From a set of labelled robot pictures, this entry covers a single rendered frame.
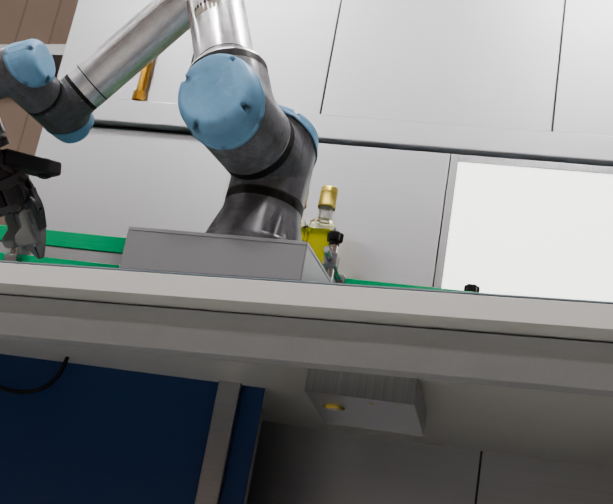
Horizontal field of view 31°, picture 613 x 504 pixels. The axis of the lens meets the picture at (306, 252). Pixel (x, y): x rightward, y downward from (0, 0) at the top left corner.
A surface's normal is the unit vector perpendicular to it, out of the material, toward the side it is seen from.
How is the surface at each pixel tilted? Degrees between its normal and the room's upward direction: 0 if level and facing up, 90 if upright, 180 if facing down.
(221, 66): 94
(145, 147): 90
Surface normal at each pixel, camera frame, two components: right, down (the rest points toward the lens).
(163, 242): -0.27, -0.37
